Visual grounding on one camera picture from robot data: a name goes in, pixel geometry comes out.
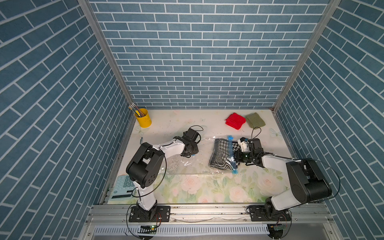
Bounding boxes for clear plastic vacuum bag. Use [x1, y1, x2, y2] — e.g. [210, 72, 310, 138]
[163, 137, 238, 175]

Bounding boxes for aluminium front rail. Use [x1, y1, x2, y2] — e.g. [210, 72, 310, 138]
[80, 204, 342, 240]

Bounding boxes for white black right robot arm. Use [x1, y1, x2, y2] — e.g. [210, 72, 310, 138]
[238, 138, 332, 215]

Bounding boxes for aluminium corner post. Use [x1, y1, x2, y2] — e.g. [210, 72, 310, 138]
[78, 0, 134, 105]
[272, 0, 341, 115]

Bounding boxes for yellow pencil cup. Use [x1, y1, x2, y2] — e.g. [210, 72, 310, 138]
[135, 108, 152, 128]

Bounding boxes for aluminium corner post left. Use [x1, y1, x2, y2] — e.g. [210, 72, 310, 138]
[78, 0, 134, 105]

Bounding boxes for houndstooth black white scarf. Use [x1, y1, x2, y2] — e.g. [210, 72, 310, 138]
[209, 139, 241, 171]

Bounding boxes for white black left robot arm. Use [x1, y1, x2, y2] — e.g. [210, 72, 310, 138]
[126, 127, 203, 212]

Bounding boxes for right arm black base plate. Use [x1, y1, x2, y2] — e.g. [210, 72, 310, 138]
[246, 205, 292, 222]

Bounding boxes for olive green knitted scarf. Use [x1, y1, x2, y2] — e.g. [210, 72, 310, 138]
[245, 113, 266, 129]

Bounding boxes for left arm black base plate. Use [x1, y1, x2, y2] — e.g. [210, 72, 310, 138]
[128, 205, 171, 223]

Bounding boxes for light green calculator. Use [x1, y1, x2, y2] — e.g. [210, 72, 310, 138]
[110, 175, 136, 201]

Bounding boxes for red knitted scarf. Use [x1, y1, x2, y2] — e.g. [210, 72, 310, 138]
[225, 113, 246, 130]

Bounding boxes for aluminium corner post right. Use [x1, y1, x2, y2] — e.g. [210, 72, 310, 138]
[272, 0, 341, 115]

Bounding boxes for pencils in cup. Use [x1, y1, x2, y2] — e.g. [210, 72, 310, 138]
[129, 103, 143, 118]

